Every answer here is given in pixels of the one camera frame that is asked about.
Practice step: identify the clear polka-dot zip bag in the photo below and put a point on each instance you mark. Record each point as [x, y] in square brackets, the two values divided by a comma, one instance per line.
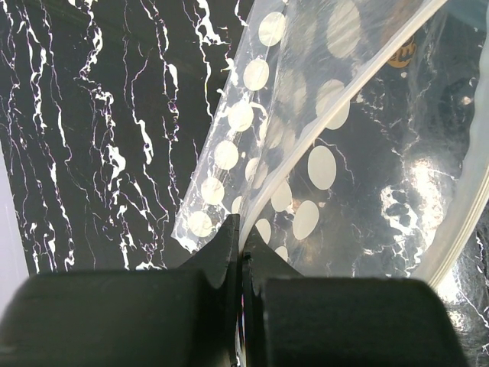
[352, 135]

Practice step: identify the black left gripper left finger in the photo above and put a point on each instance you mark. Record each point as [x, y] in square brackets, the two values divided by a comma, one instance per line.
[184, 316]

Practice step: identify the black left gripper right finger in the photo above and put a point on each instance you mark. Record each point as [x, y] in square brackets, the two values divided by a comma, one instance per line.
[293, 320]

